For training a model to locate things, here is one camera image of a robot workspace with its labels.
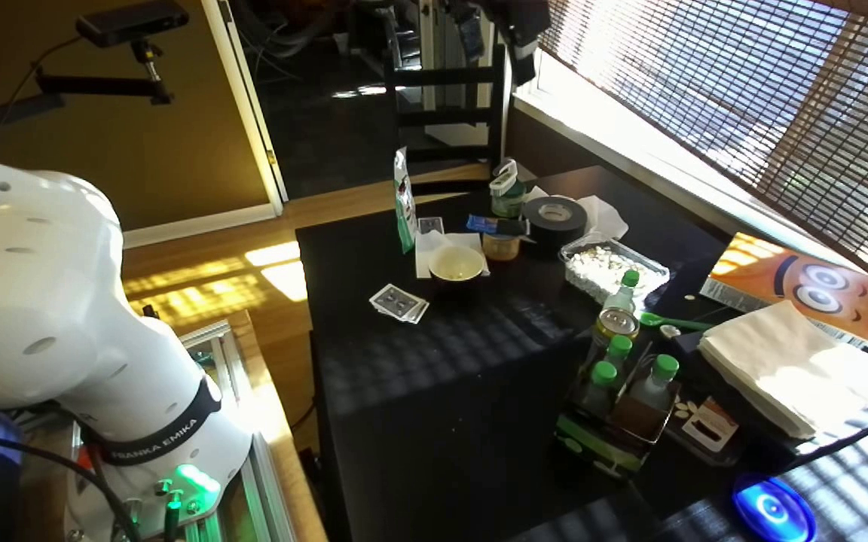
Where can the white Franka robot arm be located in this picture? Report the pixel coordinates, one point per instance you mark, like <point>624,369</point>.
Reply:
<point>30,291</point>

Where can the cream ceramic bowl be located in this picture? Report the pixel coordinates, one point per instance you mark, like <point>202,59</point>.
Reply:
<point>457,264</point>

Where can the white paper napkin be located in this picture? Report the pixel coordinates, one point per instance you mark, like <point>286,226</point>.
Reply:
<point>426,242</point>

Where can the small blue item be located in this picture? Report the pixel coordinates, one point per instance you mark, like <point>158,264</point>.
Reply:
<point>481,225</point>

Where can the small orange jar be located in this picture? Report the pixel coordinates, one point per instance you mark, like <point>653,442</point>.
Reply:
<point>502,249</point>

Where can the green gold snack bag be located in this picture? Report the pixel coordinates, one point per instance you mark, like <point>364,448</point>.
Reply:
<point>404,200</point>

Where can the black tape roll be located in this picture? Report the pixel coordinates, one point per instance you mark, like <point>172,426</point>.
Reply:
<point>555,219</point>

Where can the yellow liquid plastic bottle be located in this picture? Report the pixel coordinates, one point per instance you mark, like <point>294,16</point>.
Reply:
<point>616,317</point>

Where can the black wooden chair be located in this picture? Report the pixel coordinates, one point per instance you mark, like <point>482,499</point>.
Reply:
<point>444,76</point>

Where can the green cap bottle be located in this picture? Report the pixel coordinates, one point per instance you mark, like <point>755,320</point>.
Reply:
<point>603,386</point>
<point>657,394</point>
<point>617,349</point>

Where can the green bottle carrier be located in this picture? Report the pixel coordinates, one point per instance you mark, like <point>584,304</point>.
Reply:
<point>599,442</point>

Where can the small white packet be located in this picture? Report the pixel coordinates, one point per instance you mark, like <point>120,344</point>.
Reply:
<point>708,426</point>

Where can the wooden window blinds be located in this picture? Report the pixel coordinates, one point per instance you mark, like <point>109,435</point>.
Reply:
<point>755,100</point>

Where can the white napkin stack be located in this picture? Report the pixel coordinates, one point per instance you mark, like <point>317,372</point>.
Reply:
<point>796,372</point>

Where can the orange cartoon book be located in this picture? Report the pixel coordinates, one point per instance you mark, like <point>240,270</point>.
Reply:
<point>825,289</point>

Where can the blue round device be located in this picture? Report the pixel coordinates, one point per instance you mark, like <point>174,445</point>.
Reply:
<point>773,511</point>

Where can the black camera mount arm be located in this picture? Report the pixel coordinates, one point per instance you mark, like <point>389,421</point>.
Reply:
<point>103,86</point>

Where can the black external camera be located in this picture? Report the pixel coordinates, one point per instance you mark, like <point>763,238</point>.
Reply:
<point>132,24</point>

